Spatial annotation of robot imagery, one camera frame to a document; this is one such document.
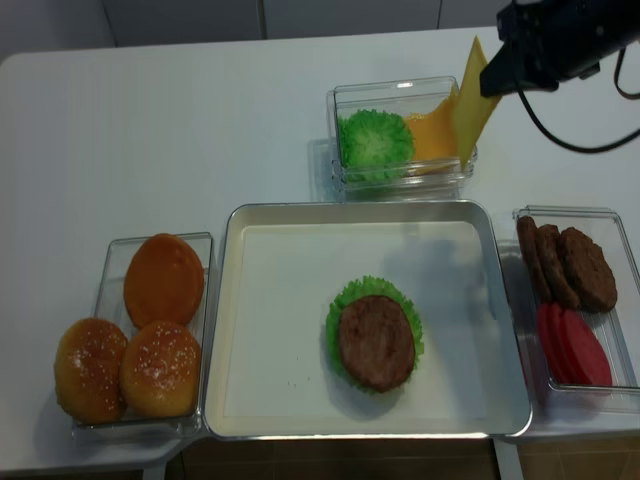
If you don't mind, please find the brown patty in container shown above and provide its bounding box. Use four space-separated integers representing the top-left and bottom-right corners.
535 224 581 310
516 216 553 303
559 227 618 313

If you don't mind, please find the red tomato slice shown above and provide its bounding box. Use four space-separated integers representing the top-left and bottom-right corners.
559 310 613 387
536 302 573 385

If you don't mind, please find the sesame bun top right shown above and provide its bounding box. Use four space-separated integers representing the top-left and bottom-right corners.
120 321 201 418

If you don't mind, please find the yellow cheese slice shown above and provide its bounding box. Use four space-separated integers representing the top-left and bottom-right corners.
403 85 458 176
451 37 501 170

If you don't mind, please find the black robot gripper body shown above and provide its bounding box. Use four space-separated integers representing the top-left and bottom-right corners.
497 0 639 91

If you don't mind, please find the plain bun bottom half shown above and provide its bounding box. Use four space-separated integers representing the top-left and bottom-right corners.
123 233 204 329

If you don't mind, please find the silver metal baking tray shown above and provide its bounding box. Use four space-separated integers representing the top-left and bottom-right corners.
204 200 532 439

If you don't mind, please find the brown burger patty on tray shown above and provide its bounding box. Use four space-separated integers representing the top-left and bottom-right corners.
338 295 416 393

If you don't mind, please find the brown patty right in container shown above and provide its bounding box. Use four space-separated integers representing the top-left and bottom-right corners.
559 227 618 313

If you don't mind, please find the black cable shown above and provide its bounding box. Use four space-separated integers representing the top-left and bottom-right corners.
518 47 640 154

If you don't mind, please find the yellow cheese slice in container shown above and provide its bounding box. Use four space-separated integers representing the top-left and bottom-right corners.
403 85 458 176

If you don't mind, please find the brown patty middle in container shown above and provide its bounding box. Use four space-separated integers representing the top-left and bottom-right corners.
535 224 581 310

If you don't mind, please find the clear plastic bun container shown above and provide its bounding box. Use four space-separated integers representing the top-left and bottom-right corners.
71 232 215 444

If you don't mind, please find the sesame bun top left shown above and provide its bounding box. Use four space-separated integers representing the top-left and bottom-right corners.
54 318 128 425

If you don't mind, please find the brown patty left in container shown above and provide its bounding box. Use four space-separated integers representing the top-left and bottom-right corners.
516 216 553 303

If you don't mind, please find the sesame bun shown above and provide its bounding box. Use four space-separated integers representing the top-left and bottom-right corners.
54 318 128 425
120 321 201 418

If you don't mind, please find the red tomato slice left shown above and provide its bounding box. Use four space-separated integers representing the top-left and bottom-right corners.
536 302 573 385

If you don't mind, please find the clear lettuce and cheese container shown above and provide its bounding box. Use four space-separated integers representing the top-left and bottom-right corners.
327 76 477 201

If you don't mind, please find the clear patty and tomato container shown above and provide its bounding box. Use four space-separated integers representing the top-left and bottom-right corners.
502 206 639 413

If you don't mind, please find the red tomato slice right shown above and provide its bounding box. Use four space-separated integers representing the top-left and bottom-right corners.
559 310 613 387

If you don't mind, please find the green lettuce leaf on tray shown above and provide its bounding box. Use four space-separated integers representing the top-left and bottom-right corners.
325 275 424 394

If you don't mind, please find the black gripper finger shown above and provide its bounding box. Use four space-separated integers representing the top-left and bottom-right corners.
480 43 519 96

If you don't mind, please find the green lettuce in container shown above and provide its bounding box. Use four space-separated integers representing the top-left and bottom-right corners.
338 109 415 183

